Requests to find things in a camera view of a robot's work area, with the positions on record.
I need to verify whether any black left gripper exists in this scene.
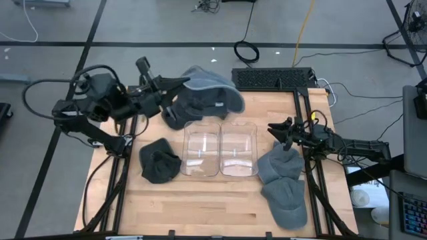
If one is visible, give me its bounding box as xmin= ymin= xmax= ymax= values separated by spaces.
xmin=128 ymin=75 xmax=191 ymax=125

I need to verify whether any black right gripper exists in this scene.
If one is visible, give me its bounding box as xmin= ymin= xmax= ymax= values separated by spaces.
xmin=268 ymin=117 xmax=322 ymax=148

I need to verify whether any black cap with buckle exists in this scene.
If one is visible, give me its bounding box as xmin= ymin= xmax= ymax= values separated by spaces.
xmin=161 ymin=89 xmax=234 ymax=131

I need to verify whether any grey cap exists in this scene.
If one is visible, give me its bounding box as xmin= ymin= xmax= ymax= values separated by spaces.
xmin=256 ymin=141 xmax=305 ymax=185
xmin=261 ymin=177 xmax=308 ymax=231

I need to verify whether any blue-grey cap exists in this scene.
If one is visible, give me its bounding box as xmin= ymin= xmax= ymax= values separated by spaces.
xmin=181 ymin=65 xmax=246 ymax=114

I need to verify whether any clear plastic bin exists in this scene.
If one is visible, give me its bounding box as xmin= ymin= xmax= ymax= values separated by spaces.
xmin=179 ymin=120 xmax=222 ymax=177
xmin=219 ymin=120 xmax=260 ymax=177

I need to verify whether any black perforated box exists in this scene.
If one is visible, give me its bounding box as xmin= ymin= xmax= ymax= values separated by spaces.
xmin=231 ymin=67 xmax=318 ymax=91

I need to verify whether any white roll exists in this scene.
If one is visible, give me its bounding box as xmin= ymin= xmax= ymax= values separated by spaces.
xmin=350 ymin=189 xmax=370 ymax=208
xmin=370 ymin=206 xmax=390 ymax=225

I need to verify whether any grey flat panel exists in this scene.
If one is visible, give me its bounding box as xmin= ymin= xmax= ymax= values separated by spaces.
xmin=402 ymin=85 xmax=427 ymax=179

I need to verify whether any black desk device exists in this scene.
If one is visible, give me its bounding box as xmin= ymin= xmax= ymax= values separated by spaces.
xmin=413 ymin=78 xmax=427 ymax=121

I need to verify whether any backlit keyboard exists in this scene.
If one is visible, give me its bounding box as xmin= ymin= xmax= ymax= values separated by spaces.
xmin=402 ymin=191 xmax=427 ymax=239

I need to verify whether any black floor object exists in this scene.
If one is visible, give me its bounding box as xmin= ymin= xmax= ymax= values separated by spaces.
xmin=0 ymin=102 xmax=13 ymax=124

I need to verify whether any black floor fan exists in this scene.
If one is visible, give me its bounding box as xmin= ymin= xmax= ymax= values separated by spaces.
xmin=382 ymin=0 xmax=427 ymax=67

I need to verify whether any black aluminium frame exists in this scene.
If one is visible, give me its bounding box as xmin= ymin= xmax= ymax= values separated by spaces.
xmin=81 ymin=86 xmax=139 ymax=234
xmin=293 ymin=87 xmax=360 ymax=237

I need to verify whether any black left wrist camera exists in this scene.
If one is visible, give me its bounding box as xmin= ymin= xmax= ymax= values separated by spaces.
xmin=135 ymin=56 xmax=155 ymax=83

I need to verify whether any black coiled cable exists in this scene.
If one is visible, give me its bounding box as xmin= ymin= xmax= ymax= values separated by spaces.
xmin=233 ymin=0 xmax=260 ymax=64

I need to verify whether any black floor cable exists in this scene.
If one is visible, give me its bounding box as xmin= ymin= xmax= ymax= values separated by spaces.
xmin=322 ymin=81 xmax=404 ymax=100
xmin=295 ymin=49 xmax=384 ymax=67
xmin=333 ymin=99 xmax=404 ymax=125

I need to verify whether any black cable bundle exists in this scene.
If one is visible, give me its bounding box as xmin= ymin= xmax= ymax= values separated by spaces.
xmin=191 ymin=0 xmax=221 ymax=14

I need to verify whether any yellow cable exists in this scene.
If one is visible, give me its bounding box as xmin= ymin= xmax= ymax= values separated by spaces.
xmin=292 ymin=0 xmax=316 ymax=67

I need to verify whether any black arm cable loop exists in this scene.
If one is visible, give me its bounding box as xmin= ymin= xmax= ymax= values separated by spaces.
xmin=21 ymin=64 xmax=121 ymax=121

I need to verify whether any white floor cable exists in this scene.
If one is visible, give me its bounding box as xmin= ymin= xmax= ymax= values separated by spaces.
xmin=0 ymin=0 xmax=39 ymax=43

